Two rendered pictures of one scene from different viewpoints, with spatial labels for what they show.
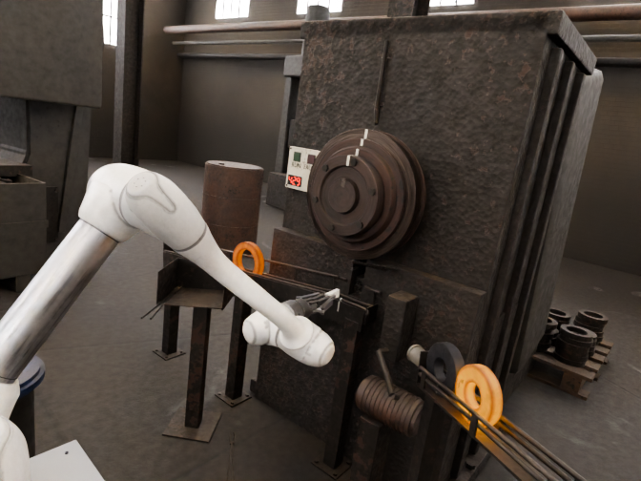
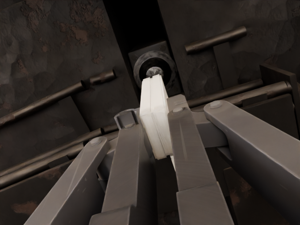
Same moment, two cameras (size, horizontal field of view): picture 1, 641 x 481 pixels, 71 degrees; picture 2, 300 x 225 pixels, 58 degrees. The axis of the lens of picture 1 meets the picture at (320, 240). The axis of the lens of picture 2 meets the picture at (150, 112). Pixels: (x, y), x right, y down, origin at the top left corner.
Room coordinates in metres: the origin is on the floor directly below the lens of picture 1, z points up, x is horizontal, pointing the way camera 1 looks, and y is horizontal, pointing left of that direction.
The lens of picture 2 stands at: (1.43, 0.02, 0.80)
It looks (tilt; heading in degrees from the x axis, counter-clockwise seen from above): 16 degrees down; 330
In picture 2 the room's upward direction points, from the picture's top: 19 degrees counter-clockwise
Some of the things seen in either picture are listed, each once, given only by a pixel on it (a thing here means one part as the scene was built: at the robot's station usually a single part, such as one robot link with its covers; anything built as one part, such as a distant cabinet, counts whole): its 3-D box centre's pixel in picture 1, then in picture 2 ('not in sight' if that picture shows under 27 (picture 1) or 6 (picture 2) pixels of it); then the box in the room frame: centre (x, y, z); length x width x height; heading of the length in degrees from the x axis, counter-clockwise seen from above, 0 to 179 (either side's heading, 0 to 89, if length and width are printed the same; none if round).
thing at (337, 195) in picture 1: (345, 196); not in sight; (1.58, -0.07, 1.11); 0.28 x 0.06 x 0.28; 53
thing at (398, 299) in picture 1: (398, 325); not in sight; (1.53, -0.32, 0.68); 0.11 x 0.08 x 0.24; 143
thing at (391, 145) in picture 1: (361, 195); not in sight; (1.66, -0.13, 1.11); 0.47 x 0.06 x 0.47; 53
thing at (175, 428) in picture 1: (194, 349); not in sight; (1.73, 0.47, 0.36); 0.26 x 0.20 x 0.72; 88
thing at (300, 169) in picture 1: (311, 171); not in sight; (1.95, 0.08, 1.15); 0.26 x 0.02 x 0.18; 53
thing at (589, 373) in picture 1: (513, 315); not in sight; (3.11, -1.47, 0.22); 1.20 x 0.81 x 0.44; 51
